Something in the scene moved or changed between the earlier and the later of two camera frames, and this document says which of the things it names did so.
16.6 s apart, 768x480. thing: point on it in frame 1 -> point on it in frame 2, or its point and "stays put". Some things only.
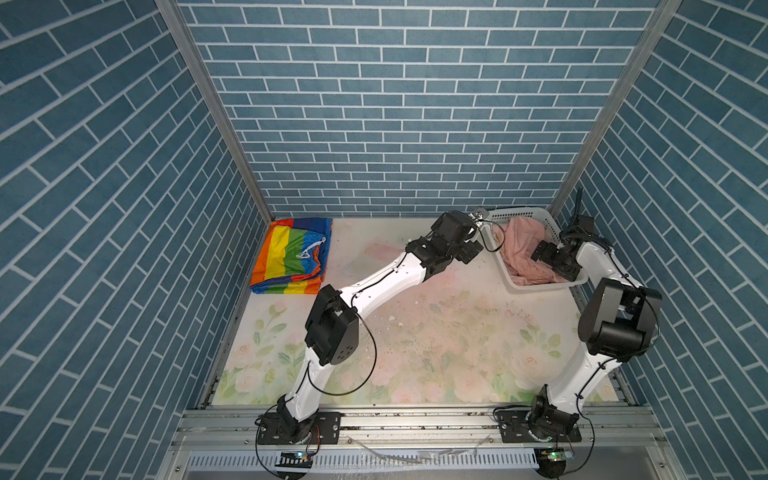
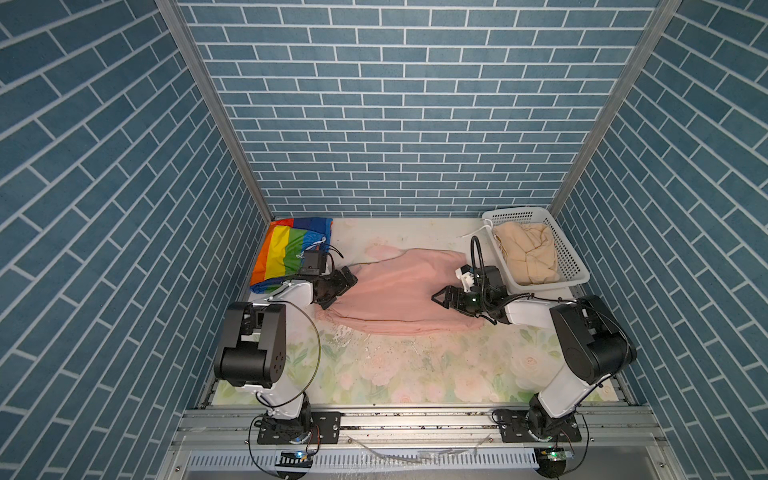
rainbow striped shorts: x=292 y=256 stays put
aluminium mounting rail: x=420 y=442 stays put
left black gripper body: x=464 y=249 -> x=333 y=285
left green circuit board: x=297 y=459 stays put
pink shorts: x=522 y=238 -> x=395 y=290
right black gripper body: x=553 y=256 -> x=469 y=302
